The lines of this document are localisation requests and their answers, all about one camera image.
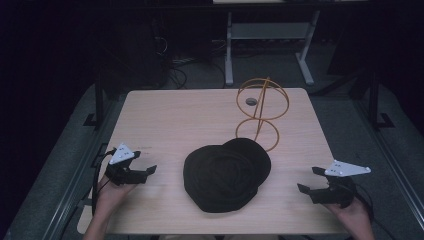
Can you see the person's left hand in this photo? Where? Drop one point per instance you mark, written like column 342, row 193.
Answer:
column 113, row 196

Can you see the black frame post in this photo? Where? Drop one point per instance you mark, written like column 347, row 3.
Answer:
column 375, row 100
column 99, row 100

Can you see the grey table grommet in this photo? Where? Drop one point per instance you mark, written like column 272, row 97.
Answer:
column 251, row 101

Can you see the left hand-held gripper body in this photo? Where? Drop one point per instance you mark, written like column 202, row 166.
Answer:
column 121, row 155

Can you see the aluminium frame rail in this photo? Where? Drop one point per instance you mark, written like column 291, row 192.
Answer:
column 76, row 186
column 393, row 173

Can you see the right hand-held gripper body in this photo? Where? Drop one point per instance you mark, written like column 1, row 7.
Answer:
column 340, row 191

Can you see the white metal stand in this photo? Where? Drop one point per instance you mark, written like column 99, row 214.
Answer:
column 266, row 31

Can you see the black cap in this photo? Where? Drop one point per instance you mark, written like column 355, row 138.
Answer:
column 223, row 176

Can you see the person's right hand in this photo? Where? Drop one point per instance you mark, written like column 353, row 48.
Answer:
column 351, row 215

